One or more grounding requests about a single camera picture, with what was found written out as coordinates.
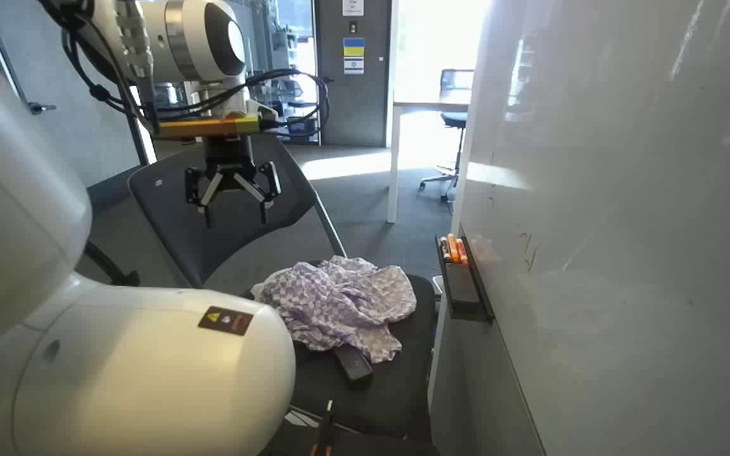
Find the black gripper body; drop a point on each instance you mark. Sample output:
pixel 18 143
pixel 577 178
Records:
pixel 230 154

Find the dark grey door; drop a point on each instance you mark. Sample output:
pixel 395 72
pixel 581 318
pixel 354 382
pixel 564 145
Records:
pixel 374 91

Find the glass partition frame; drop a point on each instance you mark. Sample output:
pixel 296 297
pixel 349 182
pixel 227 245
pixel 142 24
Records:
pixel 142 139

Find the large whiteboard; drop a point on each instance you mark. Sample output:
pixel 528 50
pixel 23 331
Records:
pixel 634 211

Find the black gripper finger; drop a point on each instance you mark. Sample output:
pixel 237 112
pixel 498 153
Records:
pixel 265 190
pixel 202 187

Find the black marker tray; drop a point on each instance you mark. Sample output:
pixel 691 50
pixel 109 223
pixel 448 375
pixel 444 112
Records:
pixel 462 292

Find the blue office chair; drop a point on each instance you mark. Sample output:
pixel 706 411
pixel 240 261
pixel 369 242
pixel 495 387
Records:
pixel 455 116

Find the lab equipment cart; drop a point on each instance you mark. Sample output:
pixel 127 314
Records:
pixel 303 115

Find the white paper door sign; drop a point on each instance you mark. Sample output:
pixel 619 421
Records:
pixel 354 5

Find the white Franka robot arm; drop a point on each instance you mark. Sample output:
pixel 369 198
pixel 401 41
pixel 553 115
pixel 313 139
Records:
pixel 127 380

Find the blue yellow door sign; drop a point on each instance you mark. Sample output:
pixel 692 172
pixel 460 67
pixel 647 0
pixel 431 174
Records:
pixel 354 57

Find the white table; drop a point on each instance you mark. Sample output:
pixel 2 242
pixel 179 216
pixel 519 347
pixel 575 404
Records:
pixel 395 167

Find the purple floral clothing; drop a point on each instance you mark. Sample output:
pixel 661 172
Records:
pixel 331 304

